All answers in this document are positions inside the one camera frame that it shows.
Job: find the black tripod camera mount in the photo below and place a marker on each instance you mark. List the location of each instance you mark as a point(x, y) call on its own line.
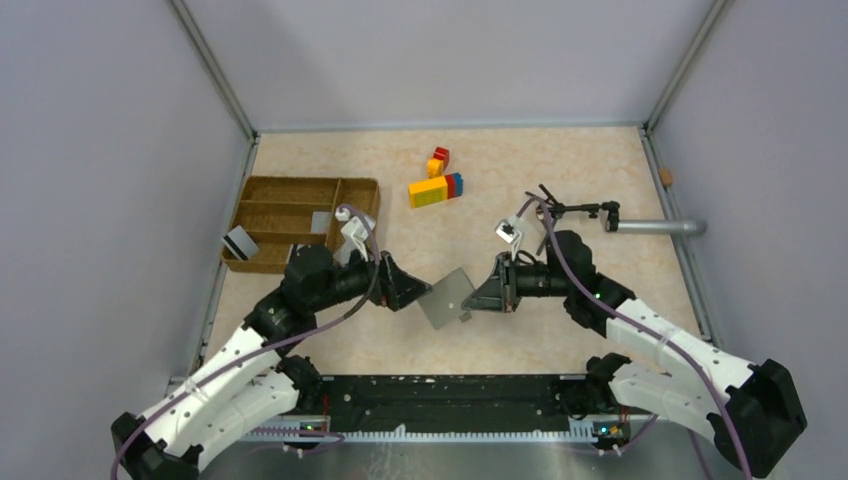
point(557, 209)

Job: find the silver metal tube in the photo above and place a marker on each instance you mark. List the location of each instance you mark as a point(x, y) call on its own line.
point(684, 227)

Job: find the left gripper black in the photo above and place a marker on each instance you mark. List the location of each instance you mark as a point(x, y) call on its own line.
point(392, 287)

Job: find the card with stripe front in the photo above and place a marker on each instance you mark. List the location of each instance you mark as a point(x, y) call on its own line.
point(293, 250)

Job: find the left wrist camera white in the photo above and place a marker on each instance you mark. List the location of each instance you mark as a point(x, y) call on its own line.
point(356, 230)

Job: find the red blue toy block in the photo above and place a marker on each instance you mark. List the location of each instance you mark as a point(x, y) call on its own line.
point(454, 185)

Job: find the small red yellow block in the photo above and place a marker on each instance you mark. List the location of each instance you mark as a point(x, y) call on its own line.
point(438, 162)

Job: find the card with stripe left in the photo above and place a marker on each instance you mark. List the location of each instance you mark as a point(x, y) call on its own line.
point(240, 244)

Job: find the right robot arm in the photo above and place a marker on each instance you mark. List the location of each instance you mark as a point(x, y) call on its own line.
point(750, 412)

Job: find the brown woven tray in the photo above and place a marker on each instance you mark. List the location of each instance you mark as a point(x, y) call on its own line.
point(276, 213)

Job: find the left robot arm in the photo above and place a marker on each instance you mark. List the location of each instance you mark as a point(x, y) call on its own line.
point(253, 378)

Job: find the grey card back right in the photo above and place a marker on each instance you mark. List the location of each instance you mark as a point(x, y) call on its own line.
point(320, 223)

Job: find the card with stripe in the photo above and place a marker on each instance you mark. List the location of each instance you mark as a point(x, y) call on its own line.
point(240, 244)
point(293, 250)

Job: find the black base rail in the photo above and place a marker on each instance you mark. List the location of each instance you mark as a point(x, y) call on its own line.
point(463, 404)

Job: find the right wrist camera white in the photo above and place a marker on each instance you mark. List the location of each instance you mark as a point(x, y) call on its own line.
point(511, 230)

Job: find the small wooden cork piece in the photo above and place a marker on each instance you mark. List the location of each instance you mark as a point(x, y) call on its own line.
point(666, 177)

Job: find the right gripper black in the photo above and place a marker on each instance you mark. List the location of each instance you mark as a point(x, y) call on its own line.
point(500, 293)

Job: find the yellow toy block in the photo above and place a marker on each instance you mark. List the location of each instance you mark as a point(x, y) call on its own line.
point(427, 192)

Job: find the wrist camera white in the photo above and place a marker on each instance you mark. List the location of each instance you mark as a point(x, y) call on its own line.
point(511, 230)
point(356, 230)

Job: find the grey card holder wallet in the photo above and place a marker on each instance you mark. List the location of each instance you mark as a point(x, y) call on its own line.
point(443, 304)

